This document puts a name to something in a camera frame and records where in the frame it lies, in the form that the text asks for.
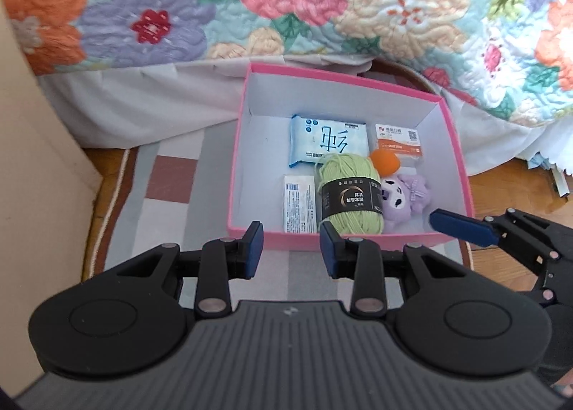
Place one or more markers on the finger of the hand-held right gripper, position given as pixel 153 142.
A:
pixel 461 226

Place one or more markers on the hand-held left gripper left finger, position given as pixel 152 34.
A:
pixel 256 249

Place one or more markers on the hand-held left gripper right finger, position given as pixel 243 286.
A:
pixel 327 253

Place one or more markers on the small white carton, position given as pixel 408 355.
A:
pixel 297 204

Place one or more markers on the purple plush toy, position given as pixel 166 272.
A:
pixel 403 204

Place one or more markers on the green yarn skein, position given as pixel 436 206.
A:
pixel 344 172

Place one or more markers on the orange ball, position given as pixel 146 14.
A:
pixel 385 161

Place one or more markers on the pink cardboard box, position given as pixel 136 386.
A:
pixel 268 146

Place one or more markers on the orange label plastic case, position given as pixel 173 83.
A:
pixel 398 137

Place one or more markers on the wet wipes pack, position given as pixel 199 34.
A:
pixel 322 137

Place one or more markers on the checkered rug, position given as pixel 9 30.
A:
pixel 170 195

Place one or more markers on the pale blue crumpled bag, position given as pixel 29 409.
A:
pixel 544 164

